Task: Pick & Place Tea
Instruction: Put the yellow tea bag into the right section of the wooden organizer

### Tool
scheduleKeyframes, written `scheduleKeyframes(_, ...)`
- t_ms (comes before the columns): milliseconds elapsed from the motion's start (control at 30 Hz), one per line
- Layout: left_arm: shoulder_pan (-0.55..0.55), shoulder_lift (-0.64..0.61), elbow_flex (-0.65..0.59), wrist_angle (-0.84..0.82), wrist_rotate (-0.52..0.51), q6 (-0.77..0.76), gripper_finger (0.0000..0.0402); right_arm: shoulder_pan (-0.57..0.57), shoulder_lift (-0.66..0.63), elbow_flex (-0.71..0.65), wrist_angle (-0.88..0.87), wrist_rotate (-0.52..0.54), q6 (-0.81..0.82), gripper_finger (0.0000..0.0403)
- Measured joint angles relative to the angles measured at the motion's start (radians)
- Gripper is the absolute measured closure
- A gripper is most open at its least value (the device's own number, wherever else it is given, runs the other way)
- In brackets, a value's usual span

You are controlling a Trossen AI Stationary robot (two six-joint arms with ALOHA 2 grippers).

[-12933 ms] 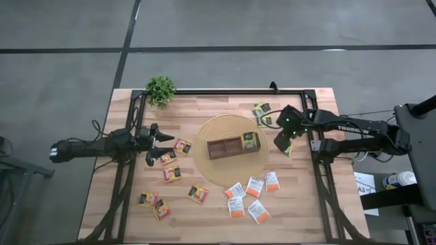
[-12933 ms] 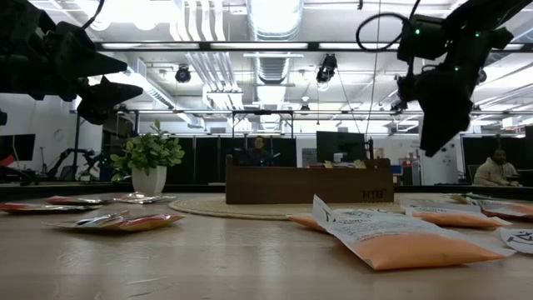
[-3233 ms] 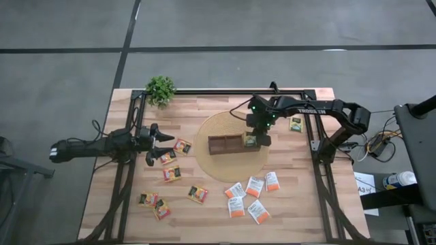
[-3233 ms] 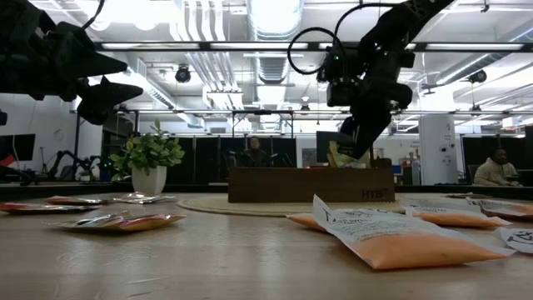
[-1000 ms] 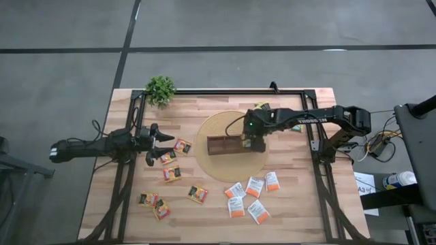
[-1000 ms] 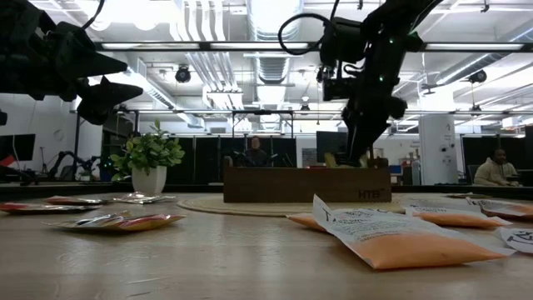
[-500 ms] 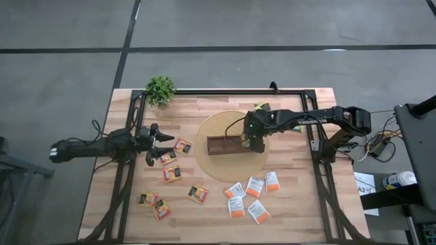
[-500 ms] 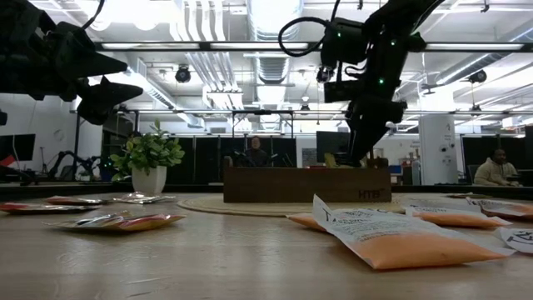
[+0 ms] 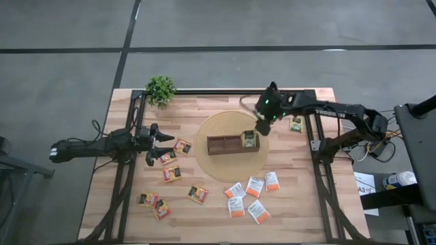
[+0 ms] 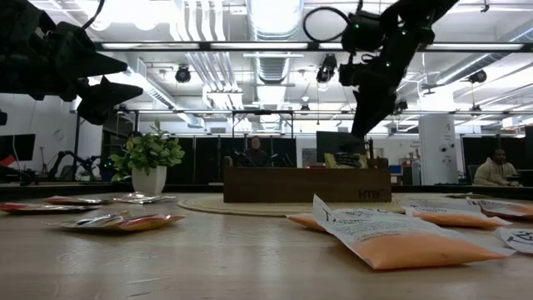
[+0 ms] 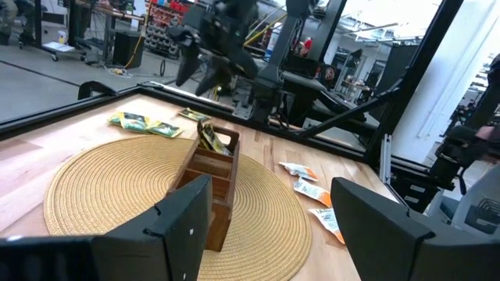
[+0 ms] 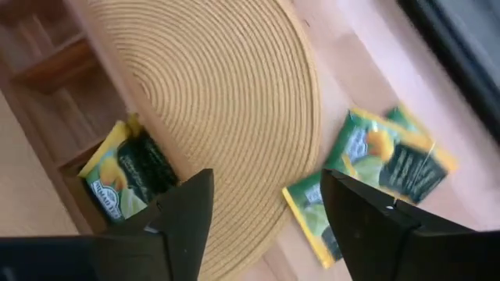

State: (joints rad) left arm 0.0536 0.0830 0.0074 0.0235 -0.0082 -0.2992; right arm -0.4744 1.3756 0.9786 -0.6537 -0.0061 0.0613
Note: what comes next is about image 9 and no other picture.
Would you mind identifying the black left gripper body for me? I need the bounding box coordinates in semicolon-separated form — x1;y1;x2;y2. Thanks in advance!
133;126;159;154

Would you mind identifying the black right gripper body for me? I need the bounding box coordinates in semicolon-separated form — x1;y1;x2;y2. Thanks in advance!
254;114;277;137

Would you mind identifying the orange black tea packet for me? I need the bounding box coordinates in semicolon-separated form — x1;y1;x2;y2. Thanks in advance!
172;137;192;156
186;184;209;206
162;165;183;184
138;191;159;208
159;151;178;166
152;199;172;222

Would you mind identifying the brown wooden tea organizer box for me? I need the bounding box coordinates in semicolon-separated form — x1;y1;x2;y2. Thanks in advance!
206;131;261;157

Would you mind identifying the white orange Tazo tea packet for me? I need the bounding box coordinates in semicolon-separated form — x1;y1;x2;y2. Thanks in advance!
247;199;271;225
224;182;247;199
264;171;281;192
227;196;246;219
245;176;266;199

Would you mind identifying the potted green plant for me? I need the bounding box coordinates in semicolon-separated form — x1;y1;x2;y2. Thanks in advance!
145;75;177;110

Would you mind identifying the round woven straw placemat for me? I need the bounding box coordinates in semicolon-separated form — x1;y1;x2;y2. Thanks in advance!
193;110;270;184

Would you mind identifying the white printed paper sheet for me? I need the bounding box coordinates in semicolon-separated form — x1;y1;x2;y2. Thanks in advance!
353;171;380;217

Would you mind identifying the black power brick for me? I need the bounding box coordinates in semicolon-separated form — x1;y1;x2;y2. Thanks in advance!
367;140;389;158

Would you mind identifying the grey metal stand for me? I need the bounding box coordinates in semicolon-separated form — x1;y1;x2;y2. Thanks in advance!
0;135;55;245

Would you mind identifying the black cart crossbar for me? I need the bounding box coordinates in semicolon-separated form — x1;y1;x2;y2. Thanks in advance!
360;183;423;211

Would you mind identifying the white wipes canister blue label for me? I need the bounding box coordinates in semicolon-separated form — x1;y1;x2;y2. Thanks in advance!
381;170;418;191

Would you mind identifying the grey metal cart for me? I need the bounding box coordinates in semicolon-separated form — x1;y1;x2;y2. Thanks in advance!
394;94;436;214

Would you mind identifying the dark patterned device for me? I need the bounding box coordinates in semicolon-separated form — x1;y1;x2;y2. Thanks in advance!
421;223;436;245

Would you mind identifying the black aluminium table frame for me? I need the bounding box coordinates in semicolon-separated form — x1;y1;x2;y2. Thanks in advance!
78;88;371;245

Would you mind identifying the yellow cable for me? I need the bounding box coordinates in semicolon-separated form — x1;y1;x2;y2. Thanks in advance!
366;129;403;154

